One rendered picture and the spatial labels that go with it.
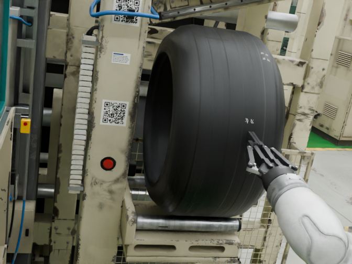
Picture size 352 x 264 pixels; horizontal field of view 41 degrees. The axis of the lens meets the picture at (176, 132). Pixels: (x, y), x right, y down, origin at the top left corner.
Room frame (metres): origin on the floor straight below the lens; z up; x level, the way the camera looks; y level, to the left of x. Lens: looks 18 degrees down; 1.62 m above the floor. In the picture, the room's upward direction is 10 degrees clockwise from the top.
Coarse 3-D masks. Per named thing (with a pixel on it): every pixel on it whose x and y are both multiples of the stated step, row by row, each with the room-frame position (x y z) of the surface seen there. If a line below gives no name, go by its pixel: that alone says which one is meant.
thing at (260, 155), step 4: (256, 144) 1.10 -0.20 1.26; (256, 148) 1.09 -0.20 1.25; (256, 152) 1.07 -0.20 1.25; (260, 152) 1.07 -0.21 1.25; (256, 156) 1.07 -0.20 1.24; (260, 156) 1.05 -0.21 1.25; (264, 156) 1.05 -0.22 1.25; (256, 160) 1.06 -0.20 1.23; (260, 160) 1.04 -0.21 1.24; (264, 160) 1.02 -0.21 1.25; (268, 160) 1.03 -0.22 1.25; (260, 164) 1.04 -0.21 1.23; (268, 164) 1.00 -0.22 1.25; (272, 164) 1.00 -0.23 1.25
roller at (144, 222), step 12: (144, 216) 1.26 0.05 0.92; (156, 216) 1.27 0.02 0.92; (168, 216) 1.29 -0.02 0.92; (180, 216) 1.30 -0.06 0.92; (192, 216) 1.31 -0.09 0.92; (144, 228) 1.25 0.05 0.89; (156, 228) 1.26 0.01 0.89; (168, 228) 1.27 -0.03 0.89; (180, 228) 1.28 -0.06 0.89; (192, 228) 1.29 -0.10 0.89; (204, 228) 1.30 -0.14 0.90; (216, 228) 1.31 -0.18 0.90; (228, 228) 1.32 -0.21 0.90; (240, 228) 1.33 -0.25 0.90
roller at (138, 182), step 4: (128, 176) 1.53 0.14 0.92; (136, 176) 1.54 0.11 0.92; (140, 176) 1.55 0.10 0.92; (144, 176) 1.55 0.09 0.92; (128, 180) 1.52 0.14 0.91; (132, 180) 1.52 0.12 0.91; (136, 180) 1.52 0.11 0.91; (140, 180) 1.53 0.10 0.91; (144, 180) 1.53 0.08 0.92; (132, 184) 1.52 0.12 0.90; (136, 184) 1.52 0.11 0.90; (140, 184) 1.52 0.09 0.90; (144, 184) 1.53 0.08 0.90; (140, 188) 1.53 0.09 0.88; (144, 188) 1.53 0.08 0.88
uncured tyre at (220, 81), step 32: (192, 32) 1.35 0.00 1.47; (224, 32) 1.40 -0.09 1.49; (160, 64) 1.56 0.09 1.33; (192, 64) 1.24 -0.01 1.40; (224, 64) 1.25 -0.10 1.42; (256, 64) 1.29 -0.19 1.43; (160, 96) 1.69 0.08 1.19; (192, 96) 1.18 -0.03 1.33; (224, 96) 1.19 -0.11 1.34; (256, 96) 1.22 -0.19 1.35; (160, 128) 1.67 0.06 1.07; (192, 128) 1.15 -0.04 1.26; (224, 128) 1.16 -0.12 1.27; (256, 128) 1.19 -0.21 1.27; (160, 160) 1.60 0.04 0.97; (192, 160) 1.14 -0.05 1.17; (224, 160) 1.15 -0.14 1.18; (160, 192) 1.24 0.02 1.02; (192, 192) 1.16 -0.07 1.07; (224, 192) 1.18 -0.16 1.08; (256, 192) 1.21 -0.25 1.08
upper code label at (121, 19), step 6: (114, 0) 1.28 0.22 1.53; (120, 0) 1.28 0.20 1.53; (126, 0) 1.29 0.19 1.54; (132, 0) 1.29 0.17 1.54; (138, 0) 1.30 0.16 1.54; (114, 6) 1.28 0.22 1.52; (120, 6) 1.28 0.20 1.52; (126, 6) 1.29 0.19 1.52; (132, 6) 1.29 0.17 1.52; (138, 6) 1.30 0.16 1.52; (138, 12) 1.30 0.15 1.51; (114, 18) 1.28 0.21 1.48; (120, 18) 1.29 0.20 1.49; (126, 18) 1.29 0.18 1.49; (138, 18) 1.30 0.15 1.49; (126, 24) 1.29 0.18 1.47; (132, 24) 1.29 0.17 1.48; (138, 24) 1.30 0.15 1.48
